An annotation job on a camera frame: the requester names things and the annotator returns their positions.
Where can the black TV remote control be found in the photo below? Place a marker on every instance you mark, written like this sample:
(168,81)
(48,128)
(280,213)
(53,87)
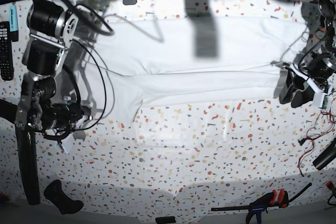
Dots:
(6,64)

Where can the black bar clamp left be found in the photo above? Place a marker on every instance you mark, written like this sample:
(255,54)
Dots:
(26,144)

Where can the orange clip right edge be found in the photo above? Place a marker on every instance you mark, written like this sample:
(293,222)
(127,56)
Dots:
(330,185)

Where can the small black box bottom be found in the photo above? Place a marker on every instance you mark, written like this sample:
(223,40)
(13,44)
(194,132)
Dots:
(165,220)

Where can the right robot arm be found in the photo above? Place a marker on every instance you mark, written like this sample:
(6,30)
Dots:
(52,25)

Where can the black cylinder right edge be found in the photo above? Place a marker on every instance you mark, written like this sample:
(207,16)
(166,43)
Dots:
(326,157)

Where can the white T-shirt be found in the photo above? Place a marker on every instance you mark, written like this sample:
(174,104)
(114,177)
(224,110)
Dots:
(189,60)

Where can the terrazzo pattern table cloth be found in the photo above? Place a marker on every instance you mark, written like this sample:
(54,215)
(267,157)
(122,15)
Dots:
(181,160)

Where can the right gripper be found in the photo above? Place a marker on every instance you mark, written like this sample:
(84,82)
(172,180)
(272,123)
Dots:
(62,120)

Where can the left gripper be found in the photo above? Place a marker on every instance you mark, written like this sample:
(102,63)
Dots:
(302,83)

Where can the teal highlighter marker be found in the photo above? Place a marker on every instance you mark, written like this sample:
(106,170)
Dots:
(13,23)

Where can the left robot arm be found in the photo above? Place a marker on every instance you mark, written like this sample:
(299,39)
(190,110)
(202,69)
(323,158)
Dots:
(327,42)

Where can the black orange bar clamp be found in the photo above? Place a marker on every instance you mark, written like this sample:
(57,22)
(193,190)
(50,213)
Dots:
(257,207)

